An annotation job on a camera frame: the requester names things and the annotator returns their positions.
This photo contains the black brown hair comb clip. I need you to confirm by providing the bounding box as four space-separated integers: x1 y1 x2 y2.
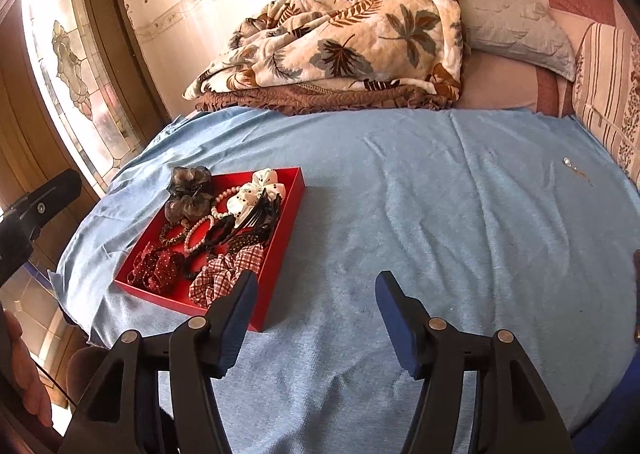
198 193 283 256

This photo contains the red jewelry tray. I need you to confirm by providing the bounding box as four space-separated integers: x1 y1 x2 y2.
114 168 305 332

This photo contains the person's left hand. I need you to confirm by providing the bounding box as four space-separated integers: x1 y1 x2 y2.
3 310 53 428

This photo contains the red polka-dot scrunchie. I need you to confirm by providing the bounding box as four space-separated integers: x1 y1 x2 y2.
126 243 186 296

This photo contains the red plaid scrunchie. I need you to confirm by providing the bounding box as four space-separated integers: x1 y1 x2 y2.
188 244 265 309

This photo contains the grey organza scrunchie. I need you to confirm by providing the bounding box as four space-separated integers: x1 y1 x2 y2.
164 166 213 224

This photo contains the stained glass window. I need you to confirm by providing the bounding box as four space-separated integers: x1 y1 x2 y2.
21 0 141 197

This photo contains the light blue towel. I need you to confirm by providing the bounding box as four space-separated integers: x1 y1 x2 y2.
50 107 639 453

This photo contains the dark brown hair clip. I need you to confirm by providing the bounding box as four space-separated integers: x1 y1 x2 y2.
634 249 640 344

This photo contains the white polka-dot hair bow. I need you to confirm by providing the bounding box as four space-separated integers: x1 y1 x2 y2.
227 168 286 228

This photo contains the striped floral beige pillow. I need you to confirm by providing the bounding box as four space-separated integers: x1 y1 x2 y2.
572 23 639 184

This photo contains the floral leaf-print quilt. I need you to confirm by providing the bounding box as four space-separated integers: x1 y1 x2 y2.
183 0 464 115

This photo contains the grey-blue pillow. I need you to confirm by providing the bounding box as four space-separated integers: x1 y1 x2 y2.
459 0 576 81

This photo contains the gold pendant necklace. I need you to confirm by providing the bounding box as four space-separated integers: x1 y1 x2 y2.
562 156 596 188

